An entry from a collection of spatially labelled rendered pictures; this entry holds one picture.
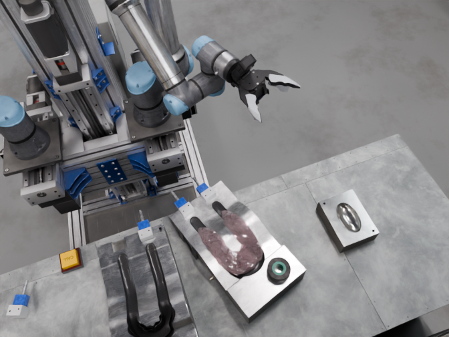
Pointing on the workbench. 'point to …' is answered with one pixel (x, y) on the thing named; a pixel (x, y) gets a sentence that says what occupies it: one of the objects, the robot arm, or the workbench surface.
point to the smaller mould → (347, 220)
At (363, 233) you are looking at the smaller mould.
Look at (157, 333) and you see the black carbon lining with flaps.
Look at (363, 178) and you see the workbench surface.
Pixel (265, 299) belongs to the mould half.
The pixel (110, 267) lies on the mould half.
